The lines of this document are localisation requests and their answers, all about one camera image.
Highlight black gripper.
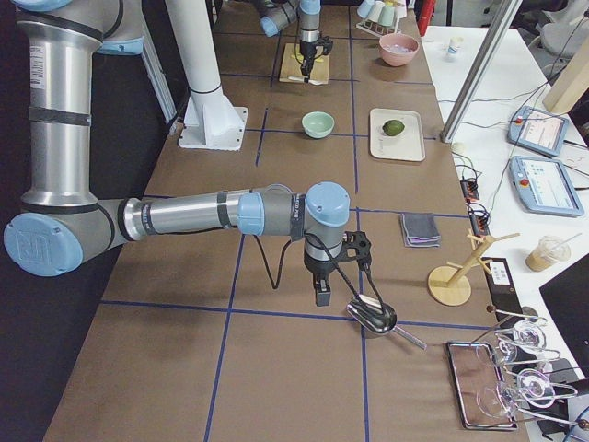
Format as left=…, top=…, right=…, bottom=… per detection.
left=299, top=41, right=317, bottom=83
left=304, top=256, right=335, bottom=307

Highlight light green bowl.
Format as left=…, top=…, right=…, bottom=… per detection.
left=301, top=110, right=335, bottom=139

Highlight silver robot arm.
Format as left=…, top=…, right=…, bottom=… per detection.
left=251, top=0, right=321, bottom=83
left=4, top=1, right=350, bottom=307

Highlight pink bowl with ice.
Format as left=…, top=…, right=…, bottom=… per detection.
left=378, top=33, right=420, bottom=67

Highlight bamboo cutting board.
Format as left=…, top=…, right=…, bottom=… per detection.
left=279, top=43, right=330, bottom=85

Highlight metal scoop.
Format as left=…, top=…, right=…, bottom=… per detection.
left=346, top=295, right=427, bottom=350

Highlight pastel cups on rack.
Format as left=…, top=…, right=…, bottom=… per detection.
left=356, top=0, right=410, bottom=37

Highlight green avocado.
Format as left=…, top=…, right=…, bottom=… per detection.
left=382, top=120, right=405, bottom=137

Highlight grey folded cloth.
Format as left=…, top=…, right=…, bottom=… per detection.
left=399, top=212, right=441, bottom=248

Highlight wooden mug tree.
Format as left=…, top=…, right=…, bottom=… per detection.
left=427, top=231, right=519, bottom=307

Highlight white rabbit tray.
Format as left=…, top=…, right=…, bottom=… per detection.
left=369, top=108, right=425, bottom=162

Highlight small white bottle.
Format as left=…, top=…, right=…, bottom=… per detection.
left=445, top=36, right=464, bottom=63

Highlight lower orange electronics board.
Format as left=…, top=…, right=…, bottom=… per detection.
left=468, top=205, right=490, bottom=238

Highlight orange electronics board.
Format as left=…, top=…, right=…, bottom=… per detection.
left=459, top=179, right=479, bottom=203
left=468, top=205, right=490, bottom=238

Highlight upper orange electronics board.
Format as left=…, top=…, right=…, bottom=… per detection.
left=459, top=179, right=479, bottom=203

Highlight black label box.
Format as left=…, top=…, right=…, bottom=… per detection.
left=484, top=257, right=522, bottom=313

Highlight metal mirror tray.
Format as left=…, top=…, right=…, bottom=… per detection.
left=445, top=341, right=518, bottom=432

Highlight wine glass rack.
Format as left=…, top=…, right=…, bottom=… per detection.
left=476, top=305, right=588, bottom=432

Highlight iced coffee cup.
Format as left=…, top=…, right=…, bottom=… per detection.
left=525, top=233, right=581, bottom=272

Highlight lower teach pendant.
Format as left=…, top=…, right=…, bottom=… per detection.
left=509, top=156, right=584, bottom=217

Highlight teach pendant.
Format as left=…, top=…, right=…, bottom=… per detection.
left=507, top=106, right=569, bottom=157
left=509, top=156, right=584, bottom=217

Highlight upper teach pendant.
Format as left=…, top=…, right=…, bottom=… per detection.
left=507, top=106, right=569, bottom=157

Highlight black laptop corner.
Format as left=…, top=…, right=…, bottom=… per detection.
left=539, top=256, right=589, bottom=366

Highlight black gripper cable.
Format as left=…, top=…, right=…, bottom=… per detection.
left=253, top=232, right=388, bottom=317

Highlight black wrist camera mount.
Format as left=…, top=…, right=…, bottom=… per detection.
left=339, top=231, right=372, bottom=272

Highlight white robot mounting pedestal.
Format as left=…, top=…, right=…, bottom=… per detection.
left=166, top=0, right=248, bottom=151

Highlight aluminium frame post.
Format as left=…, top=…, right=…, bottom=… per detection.
left=440, top=0, right=522, bottom=144

